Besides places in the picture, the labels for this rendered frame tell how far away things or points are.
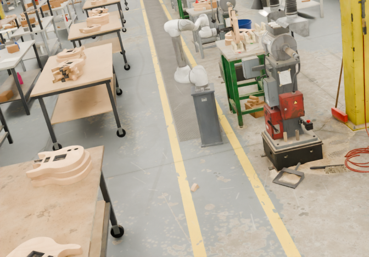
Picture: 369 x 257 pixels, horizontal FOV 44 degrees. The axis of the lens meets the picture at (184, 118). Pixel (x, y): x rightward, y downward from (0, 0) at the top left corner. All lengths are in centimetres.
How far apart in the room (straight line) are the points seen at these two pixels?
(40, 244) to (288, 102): 270
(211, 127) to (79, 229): 282
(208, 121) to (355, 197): 193
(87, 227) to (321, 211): 214
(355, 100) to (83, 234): 357
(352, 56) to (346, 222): 197
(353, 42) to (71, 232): 357
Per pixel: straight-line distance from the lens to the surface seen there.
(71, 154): 366
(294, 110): 459
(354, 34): 522
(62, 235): 299
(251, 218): 420
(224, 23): 735
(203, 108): 532
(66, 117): 631
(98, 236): 370
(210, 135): 547
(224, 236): 405
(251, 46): 564
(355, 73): 535
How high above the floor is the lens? 251
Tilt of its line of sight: 23 degrees down
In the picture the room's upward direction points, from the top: 12 degrees counter-clockwise
